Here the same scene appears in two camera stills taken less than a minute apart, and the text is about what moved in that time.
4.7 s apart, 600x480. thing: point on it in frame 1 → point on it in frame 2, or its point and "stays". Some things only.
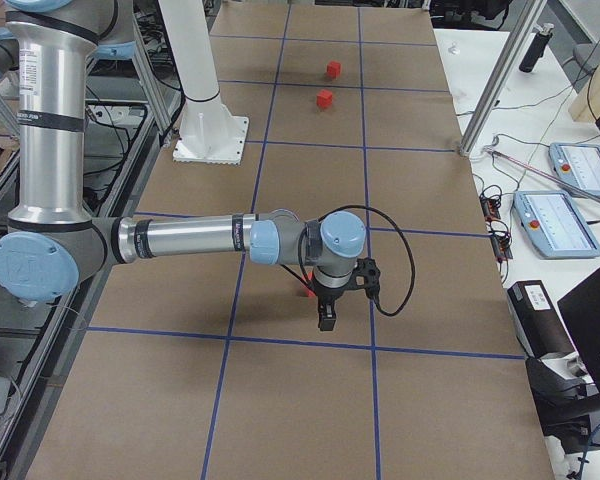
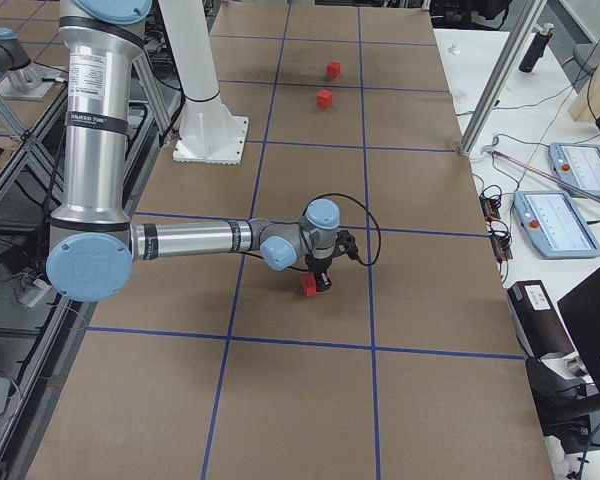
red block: [305, 289] stays
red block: [333, 69] stays
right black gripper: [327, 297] → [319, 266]
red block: [324, 98] stays
